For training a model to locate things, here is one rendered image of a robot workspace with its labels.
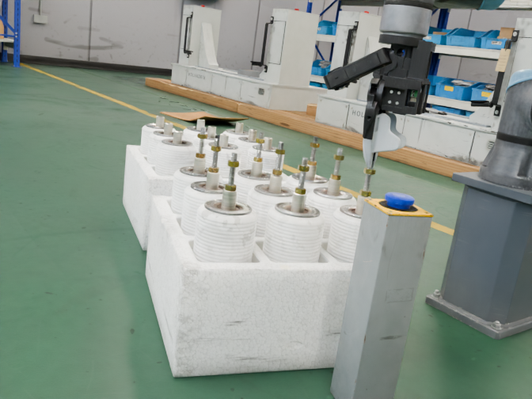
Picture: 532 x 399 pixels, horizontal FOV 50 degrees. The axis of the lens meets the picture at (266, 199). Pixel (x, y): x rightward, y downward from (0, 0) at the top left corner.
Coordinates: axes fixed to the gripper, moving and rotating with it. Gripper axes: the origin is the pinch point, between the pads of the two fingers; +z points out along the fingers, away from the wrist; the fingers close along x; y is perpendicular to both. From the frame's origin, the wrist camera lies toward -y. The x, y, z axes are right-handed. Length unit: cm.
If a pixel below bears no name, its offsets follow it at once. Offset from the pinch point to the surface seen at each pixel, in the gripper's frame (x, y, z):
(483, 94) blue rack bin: 522, -35, 0
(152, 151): 25, -63, 14
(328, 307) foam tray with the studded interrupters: -10.7, 0.8, 23.2
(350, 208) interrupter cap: 0.3, -1.5, 9.2
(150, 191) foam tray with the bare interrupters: 12, -53, 20
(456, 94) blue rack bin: 535, -63, 5
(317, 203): 3.8, -9.0, 10.6
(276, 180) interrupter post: -0.9, -15.6, 7.0
